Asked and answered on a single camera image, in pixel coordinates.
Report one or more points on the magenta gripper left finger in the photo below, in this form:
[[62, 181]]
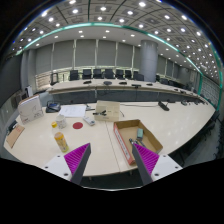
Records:
[[77, 160]]

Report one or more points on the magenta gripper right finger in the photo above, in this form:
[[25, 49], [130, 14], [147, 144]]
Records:
[[146, 161]]

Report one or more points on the teal small box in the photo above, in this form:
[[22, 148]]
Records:
[[139, 133]]

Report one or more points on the yellow capped drink bottle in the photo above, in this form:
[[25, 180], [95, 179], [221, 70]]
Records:
[[59, 137]]

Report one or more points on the red round coaster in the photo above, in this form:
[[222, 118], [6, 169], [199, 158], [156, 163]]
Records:
[[77, 125]]

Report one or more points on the open brown cardboard box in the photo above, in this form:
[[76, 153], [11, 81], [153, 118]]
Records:
[[126, 135]]

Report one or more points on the white paper cup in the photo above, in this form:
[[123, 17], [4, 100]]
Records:
[[61, 121]]

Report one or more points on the white remote control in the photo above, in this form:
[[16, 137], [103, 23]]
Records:
[[90, 121]]

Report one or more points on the white paper sheet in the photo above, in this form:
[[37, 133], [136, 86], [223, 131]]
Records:
[[71, 111]]

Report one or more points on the closed beige cardboard box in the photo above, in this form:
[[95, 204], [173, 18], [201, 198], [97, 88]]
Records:
[[107, 111]]

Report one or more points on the dark tablet device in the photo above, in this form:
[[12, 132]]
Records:
[[53, 107]]

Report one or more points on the black desk microphone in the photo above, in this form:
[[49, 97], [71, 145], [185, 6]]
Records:
[[163, 106]]

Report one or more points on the brown cardboard flap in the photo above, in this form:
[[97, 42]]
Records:
[[14, 135]]

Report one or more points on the white printed carton box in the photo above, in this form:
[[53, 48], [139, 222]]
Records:
[[30, 109]]

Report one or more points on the black office chair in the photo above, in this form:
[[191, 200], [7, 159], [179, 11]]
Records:
[[87, 74], [74, 75], [109, 74], [97, 74], [119, 74]]

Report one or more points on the grey round pillar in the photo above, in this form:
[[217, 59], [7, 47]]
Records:
[[148, 60]]

